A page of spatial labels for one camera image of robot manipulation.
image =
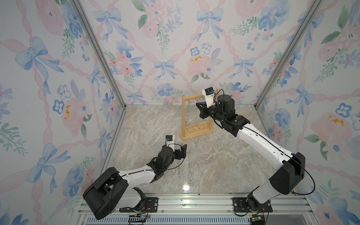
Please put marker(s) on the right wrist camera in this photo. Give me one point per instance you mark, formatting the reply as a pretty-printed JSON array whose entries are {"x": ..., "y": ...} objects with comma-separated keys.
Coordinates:
[{"x": 209, "y": 95}]

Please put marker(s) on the aluminium corner profile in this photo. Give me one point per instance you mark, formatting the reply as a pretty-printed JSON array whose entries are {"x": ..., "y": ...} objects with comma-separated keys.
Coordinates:
[
  {"x": 299, "y": 33},
  {"x": 78, "y": 8}
]

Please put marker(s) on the wooden jewelry display stand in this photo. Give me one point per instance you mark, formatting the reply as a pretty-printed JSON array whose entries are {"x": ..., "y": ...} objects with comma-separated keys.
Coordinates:
[{"x": 194, "y": 130}]

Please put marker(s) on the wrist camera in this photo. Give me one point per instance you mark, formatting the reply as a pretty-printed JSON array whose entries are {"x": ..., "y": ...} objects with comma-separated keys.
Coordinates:
[
  {"x": 209, "y": 95},
  {"x": 170, "y": 141}
]

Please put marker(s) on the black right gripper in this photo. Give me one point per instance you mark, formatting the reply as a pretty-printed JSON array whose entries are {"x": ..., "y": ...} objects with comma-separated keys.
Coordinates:
[{"x": 202, "y": 105}]

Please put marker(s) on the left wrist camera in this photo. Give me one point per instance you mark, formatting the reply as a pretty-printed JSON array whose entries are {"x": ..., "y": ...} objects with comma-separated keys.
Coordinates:
[{"x": 170, "y": 141}]

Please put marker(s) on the green circuit board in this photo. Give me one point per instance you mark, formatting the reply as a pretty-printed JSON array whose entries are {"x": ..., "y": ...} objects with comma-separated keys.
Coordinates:
[{"x": 257, "y": 220}]

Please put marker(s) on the right aluminium corner profile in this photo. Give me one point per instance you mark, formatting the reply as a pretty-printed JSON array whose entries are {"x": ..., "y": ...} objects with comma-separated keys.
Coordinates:
[{"x": 299, "y": 33}]

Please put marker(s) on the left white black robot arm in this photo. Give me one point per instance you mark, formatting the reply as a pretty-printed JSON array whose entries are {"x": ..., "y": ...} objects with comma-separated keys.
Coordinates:
[{"x": 119, "y": 189}]

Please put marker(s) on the left aluminium corner profile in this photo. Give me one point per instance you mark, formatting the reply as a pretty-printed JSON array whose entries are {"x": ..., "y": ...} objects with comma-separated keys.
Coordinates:
[{"x": 78, "y": 8}]

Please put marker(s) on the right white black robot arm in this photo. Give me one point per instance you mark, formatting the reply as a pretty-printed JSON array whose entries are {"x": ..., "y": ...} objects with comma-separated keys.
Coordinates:
[{"x": 290, "y": 167}]

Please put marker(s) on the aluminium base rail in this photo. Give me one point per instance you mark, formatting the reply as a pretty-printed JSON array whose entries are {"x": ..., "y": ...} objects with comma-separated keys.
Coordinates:
[{"x": 207, "y": 209}]

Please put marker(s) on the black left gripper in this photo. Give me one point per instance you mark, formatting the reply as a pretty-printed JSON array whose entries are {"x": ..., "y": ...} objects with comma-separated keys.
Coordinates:
[{"x": 183, "y": 152}]

